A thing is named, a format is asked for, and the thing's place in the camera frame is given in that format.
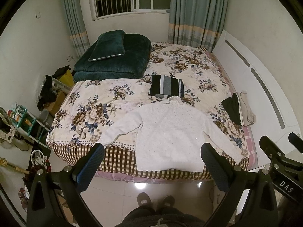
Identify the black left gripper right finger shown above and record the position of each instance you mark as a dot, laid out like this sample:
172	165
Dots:
217	165

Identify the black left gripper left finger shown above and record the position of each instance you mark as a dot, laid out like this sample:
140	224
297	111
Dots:
86	167

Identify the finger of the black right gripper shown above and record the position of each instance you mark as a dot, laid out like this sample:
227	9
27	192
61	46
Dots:
270	148
296	141

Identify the white knit sweater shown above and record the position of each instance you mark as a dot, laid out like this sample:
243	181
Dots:
170	136

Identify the black clothes pile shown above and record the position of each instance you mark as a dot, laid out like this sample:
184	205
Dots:
52	85

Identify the checkered bed sheet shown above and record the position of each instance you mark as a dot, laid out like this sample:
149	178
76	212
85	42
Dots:
124	159

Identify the white bed headboard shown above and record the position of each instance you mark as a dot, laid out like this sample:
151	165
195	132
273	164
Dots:
274	115

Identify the beige folded garment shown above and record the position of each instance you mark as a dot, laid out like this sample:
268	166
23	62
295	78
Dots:
247	117

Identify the floral bed blanket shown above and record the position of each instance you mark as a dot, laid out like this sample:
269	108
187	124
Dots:
97	104

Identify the right grey slipper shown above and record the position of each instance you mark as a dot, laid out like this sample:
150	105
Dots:
168	201

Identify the grey slipper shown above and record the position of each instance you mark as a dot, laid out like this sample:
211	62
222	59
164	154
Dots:
144	200
168	201

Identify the grey waste bin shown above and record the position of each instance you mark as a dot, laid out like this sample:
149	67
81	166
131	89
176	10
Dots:
46	118

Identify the left grey slipper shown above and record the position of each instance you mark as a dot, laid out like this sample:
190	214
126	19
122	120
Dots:
144	200

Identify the black folded garment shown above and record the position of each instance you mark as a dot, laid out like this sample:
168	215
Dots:
231	106

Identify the cardboard box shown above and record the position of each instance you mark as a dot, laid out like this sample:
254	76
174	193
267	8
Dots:
54	107

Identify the teal storage shelf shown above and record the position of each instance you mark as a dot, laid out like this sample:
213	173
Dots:
28	125

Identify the yellow bag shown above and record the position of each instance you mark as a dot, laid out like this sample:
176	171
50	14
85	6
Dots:
67	79

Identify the black grey striped folded sweater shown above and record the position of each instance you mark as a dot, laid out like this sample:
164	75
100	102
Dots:
165	87

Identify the dark green folded duvet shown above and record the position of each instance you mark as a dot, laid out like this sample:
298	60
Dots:
131	65

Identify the dark green pillow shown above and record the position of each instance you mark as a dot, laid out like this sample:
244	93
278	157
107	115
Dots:
109	45

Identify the right green curtain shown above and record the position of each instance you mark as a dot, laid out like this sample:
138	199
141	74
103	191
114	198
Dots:
196	23

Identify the green curtain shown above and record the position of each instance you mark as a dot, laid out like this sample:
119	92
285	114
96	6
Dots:
196	23
76	27

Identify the left green curtain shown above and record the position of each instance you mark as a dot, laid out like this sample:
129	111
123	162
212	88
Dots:
76	27

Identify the wooden broom handle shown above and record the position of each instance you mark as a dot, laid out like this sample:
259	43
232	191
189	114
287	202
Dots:
4	163

